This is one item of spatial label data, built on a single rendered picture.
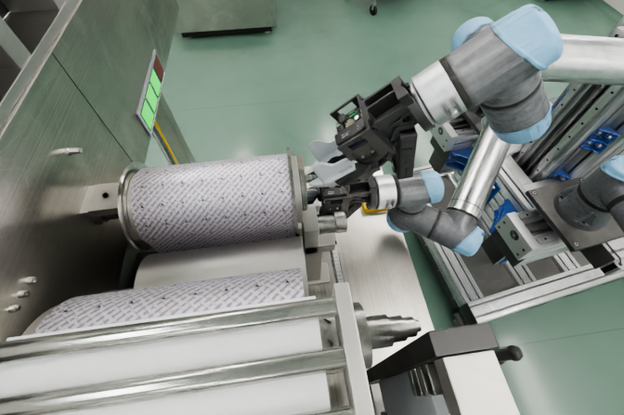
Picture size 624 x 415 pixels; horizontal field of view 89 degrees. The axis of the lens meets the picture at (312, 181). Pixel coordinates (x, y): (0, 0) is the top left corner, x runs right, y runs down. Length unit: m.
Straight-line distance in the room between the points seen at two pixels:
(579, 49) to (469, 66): 0.29
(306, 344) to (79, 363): 0.17
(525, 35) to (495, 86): 0.06
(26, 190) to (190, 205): 0.19
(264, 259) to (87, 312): 0.24
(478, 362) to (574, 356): 1.83
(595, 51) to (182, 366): 0.70
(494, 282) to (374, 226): 0.97
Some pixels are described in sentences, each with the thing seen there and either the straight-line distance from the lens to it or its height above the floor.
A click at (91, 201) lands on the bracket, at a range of 0.59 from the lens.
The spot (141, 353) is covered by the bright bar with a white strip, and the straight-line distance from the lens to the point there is 0.30.
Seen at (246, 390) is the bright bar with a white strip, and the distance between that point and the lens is 0.27.
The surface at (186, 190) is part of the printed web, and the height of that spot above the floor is 1.31.
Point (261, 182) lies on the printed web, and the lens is 0.49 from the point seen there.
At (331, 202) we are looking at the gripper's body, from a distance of 0.66.
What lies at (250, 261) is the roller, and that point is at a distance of 0.51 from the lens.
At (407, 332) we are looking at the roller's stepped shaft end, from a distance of 0.38.
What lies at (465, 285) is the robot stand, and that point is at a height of 0.23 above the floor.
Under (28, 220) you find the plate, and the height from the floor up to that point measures 1.36.
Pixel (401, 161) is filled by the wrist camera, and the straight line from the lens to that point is 0.50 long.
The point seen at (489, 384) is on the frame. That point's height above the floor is 1.44.
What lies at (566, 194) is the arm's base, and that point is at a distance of 1.29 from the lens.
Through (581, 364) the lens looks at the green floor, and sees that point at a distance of 2.13.
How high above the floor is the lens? 1.70
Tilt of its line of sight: 55 degrees down
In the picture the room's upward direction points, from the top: straight up
